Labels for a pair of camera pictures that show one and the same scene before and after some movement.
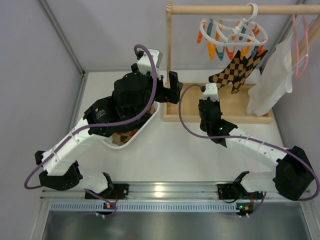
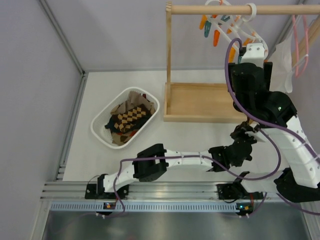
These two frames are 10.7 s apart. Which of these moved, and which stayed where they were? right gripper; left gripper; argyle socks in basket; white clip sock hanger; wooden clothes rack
Moved: right gripper; white clip sock hanger; left gripper
Stayed: argyle socks in basket; wooden clothes rack
